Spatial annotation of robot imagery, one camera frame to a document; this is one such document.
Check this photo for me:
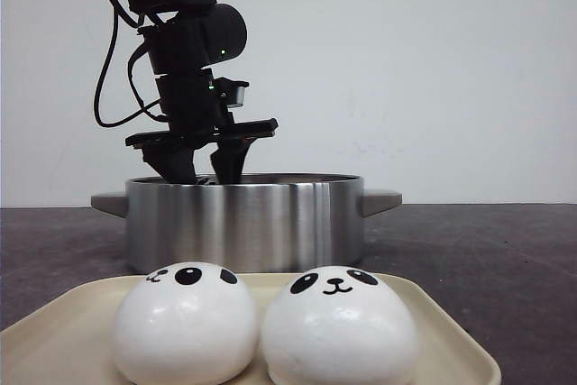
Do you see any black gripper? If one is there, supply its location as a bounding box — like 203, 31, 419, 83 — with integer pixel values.
125, 69, 278, 185

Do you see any stainless steel steamer pot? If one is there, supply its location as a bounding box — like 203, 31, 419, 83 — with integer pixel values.
91, 173, 402, 273

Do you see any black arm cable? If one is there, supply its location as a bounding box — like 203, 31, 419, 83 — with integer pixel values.
93, 0, 170, 128

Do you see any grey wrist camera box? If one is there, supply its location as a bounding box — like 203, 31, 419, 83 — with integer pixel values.
213, 78, 250, 108

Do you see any panda bun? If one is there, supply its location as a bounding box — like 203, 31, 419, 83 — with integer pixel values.
261, 266, 420, 384
113, 261, 259, 384

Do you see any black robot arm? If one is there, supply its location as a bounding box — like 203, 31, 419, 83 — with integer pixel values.
109, 0, 278, 184

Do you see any cream plastic tray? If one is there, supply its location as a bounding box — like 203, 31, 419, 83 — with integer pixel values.
1, 274, 501, 384

